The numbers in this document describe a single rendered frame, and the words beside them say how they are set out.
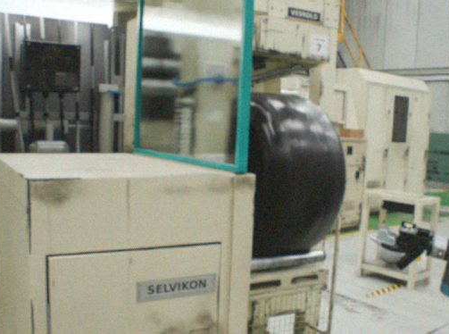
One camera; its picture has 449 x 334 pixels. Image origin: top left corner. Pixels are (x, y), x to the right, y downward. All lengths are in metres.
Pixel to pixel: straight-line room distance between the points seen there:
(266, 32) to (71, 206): 1.43
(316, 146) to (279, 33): 0.63
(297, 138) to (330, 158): 0.13
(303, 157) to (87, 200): 0.93
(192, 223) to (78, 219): 0.20
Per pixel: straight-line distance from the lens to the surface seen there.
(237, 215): 0.94
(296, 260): 1.83
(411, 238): 1.78
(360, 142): 7.05
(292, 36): 2.18
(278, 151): 1.62
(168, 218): 0.88
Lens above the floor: 1.36
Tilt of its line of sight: 8 degrees down
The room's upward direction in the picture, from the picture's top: 2 degrees clockwise
